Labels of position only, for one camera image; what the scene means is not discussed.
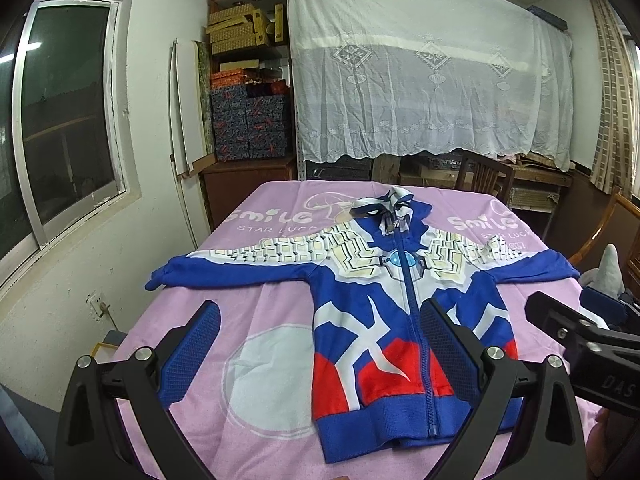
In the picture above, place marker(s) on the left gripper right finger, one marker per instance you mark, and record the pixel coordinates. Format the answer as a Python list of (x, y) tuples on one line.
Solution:
[(546, 441)]

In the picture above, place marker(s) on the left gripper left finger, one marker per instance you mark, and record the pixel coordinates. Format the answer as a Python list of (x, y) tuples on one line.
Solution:
[(92, 441)]

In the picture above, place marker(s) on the blue red white zip jacket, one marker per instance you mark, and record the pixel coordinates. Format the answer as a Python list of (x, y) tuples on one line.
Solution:
[(377, 381)]

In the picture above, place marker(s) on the wooden armchair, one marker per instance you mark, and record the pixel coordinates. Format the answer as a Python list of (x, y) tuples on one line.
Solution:
[(618, 226)]

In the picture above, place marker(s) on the pink printed bed sheet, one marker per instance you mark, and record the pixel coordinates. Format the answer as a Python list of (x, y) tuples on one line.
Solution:
[(247, 412)]

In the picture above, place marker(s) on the beige checked curtain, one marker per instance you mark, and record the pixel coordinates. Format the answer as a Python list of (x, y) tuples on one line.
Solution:
[(614, 161)]

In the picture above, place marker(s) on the dark wooden chair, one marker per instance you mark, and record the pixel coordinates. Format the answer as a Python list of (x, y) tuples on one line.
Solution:
[(488, 176)]

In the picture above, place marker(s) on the brown wooden cabinet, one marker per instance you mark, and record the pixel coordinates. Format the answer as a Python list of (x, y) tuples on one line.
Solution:
[(227, 184)]

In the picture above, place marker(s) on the stack of patterned boxes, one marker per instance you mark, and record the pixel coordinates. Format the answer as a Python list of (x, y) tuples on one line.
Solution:
[(251, 114)]

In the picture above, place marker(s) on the white lace curtain cloth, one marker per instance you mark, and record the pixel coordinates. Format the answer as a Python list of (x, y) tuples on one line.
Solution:
[(401, 77)]

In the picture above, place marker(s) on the yellow cardboard boxes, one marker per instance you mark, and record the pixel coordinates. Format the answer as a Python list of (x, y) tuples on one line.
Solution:
[(245, 27)]

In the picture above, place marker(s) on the wall power socket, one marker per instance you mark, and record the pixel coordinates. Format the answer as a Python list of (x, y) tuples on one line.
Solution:
[(98, 304)]

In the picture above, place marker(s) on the aluminium frame window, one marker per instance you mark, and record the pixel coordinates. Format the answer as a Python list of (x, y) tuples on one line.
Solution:
[(65, 138)]

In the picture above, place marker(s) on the white boards against wall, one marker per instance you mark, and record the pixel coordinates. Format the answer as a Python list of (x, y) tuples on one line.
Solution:
[(191, 128)]

